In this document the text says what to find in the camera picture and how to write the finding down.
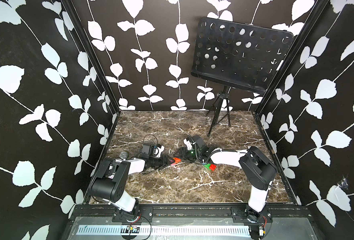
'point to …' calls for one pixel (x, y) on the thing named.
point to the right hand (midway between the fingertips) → (174, 155)
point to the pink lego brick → (173, 164)
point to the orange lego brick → (177, 160)
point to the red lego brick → (212, 167)
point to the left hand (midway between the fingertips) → (173, 160)
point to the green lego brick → (207, 166)
